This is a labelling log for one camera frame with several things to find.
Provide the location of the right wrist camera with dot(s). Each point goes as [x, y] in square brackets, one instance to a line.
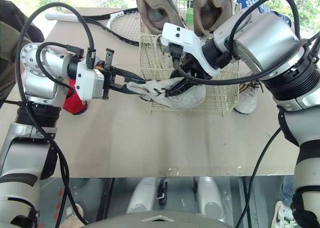
[186, 40]

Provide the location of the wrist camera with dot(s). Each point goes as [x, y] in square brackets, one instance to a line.
[186, 40]
[87, 84]

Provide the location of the red shoe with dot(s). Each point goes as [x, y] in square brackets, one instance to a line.
[75, 106]

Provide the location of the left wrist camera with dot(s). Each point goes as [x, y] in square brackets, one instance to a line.
[87, 84]

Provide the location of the black and white racket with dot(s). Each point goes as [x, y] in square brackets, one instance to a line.
[125, 25]

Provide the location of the small white shoe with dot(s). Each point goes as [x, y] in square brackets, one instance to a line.
[182, 99]
[247, 100]

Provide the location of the robot body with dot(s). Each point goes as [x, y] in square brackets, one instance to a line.
[160, 220]

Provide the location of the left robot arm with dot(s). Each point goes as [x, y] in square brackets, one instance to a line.
[17, 168]

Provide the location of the green pack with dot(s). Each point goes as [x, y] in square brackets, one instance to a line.
[189, 16]

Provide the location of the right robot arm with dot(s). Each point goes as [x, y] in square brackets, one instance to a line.
[272, 40]

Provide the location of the large tan shoe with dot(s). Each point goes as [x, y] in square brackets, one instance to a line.
[155, 10]
[212, 10]

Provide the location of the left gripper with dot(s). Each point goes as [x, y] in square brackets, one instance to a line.
[109, 75]

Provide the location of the person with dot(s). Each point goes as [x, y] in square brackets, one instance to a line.
[285, 210]
[12, 32]
[73, 213]

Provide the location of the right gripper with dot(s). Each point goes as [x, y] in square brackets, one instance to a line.
[192, 69]

